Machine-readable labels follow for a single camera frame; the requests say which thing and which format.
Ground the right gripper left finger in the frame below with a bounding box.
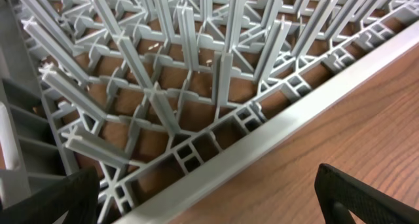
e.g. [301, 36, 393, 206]
[1, 166, 100, 224]

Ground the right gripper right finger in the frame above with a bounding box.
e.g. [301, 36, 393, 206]
[314, 163, 418, 223]

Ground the grey dishwasher rack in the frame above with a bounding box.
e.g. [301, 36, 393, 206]
[1, 0, 418, 223]

